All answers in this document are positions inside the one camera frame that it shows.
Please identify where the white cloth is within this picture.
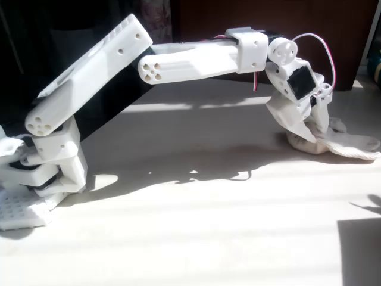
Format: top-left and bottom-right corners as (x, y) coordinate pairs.
(285, 117), (381, 162)

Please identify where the teal round object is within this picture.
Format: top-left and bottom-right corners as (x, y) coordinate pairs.
(366, 55), (381, 79)

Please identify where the dark brown wooden cabinet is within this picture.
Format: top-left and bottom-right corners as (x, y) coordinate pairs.
(172, 0), (379, 92)

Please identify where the floral patterned curtain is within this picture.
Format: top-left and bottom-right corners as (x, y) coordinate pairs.
(139, 0), (174, 45)

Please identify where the red white black servo cable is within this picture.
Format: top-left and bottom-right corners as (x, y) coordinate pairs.
(254, 32), (338, 93)

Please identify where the white door frame strip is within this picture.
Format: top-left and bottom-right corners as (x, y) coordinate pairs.
(358, 0), (381, 69)

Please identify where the white perforated base plate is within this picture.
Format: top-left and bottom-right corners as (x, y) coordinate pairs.
(0, 190), (53, 232)

